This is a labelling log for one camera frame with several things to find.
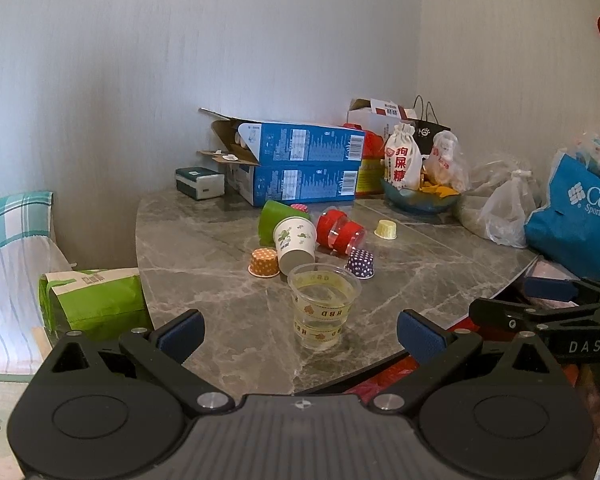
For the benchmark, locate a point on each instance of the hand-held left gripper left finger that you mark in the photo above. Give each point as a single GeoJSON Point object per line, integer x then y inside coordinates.
{"type": "Point", "coordinates": [182, 335]}

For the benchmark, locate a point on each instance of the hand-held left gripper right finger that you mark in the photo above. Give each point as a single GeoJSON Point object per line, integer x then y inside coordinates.
{"type": "Point", "coordinates": [421, 335]}

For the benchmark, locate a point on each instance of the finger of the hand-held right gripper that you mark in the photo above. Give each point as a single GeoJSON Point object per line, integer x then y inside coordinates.
{"type": "Point", "coordinates": [550, 288]}
{"type": "Point", "coordinates": [500, 312]}

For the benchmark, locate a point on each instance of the purple dotted cupcake cup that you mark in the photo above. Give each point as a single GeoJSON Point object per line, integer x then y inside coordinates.
{"type": "Point", "coordinates": [360, 263]}

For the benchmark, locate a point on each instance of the clear printed plastic cup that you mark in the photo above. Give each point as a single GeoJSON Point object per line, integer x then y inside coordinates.
{"type": "Point", "coordinates": [322, 305]}

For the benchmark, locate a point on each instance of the orange dotted cupcake cup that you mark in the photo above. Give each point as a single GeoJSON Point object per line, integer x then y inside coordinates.
{"type": "Point", "coordinates": [264, 262]}

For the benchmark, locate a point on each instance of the yellow cupcake cup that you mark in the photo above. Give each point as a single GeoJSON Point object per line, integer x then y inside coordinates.
{"type": "Point", "coordinates": [385, 229]}

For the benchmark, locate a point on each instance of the red clear plastic cup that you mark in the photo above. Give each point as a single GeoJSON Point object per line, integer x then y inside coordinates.
{"type": "Point", "coordinates": [340, 230]}

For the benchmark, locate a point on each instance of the white paper cup green print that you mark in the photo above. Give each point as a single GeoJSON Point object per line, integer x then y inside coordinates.
{"type": "Point", "coordinates": [294, 242]}

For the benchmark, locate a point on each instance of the green plastic cup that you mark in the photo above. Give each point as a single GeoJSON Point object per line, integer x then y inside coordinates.
{"type": "Point", "coordinates": [272, 219]}

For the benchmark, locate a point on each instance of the pink dotted cupcake cup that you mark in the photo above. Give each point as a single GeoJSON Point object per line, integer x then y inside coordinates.
{"type": "Point", "coordinates": [299, 208]}

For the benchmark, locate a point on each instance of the pink packet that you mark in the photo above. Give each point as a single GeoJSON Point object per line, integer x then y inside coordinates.
{"type": "Point", "coordinates": [550, 269]}

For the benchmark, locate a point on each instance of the red plastic bag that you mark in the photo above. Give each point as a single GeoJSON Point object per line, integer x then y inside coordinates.
{"type": "Point", "coordinates": [380, 382]}

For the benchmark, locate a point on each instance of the blue shopping bag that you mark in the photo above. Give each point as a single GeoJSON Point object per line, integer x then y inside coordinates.
{"type": "Point", "coordinates": [575, 215]}

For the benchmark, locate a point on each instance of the green paper bag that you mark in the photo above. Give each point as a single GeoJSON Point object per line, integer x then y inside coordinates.
{"type": "Point", "coordinates": [95, 300]}

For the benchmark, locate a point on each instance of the clear plastic bag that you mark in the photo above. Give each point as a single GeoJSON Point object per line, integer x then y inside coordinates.
{"type": "Point", "coordinates": [505, 200]}

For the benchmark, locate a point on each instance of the blue bowl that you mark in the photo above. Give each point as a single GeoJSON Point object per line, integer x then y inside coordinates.
{"type": "Point", "coordinates": [420, 202]}

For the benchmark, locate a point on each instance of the green white tissue box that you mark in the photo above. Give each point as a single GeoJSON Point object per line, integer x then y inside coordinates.
{"type": "Point", "coordinates": [199, 182]}

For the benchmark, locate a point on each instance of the clear snack bag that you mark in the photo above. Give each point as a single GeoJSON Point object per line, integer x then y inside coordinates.
{"type": "Point", "coordinates": [445, 160]}

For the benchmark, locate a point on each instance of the red yellow box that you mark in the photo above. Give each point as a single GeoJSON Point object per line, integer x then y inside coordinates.
{"type": "Point", "coordinates": [372, 170]}

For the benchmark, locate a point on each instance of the striped bed sheet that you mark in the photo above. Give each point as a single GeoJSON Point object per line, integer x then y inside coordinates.
{"type": "Point", "coordinates": [10, 305]}

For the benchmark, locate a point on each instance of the closed blue carton box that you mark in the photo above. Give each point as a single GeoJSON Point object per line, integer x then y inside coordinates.
{"type": "Point", "coordinates": [300, 182]}

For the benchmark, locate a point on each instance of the black paper gift bag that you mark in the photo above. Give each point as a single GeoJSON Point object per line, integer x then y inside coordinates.
{"type": "Point", "coordinates": [430, 127]}

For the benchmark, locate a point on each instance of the teal checkered pillow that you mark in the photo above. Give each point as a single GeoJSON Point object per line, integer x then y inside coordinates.
{"type": "Point", "coordinates": [15, 217]}

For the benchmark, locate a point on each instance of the open blue carton box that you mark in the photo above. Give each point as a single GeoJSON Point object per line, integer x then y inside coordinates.
{"type": "Point", "coordinates": [300, 145]}

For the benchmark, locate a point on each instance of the white red cardboard box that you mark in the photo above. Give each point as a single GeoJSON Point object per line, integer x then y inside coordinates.
{"type": "Point", "coordinates": [375, 112]}

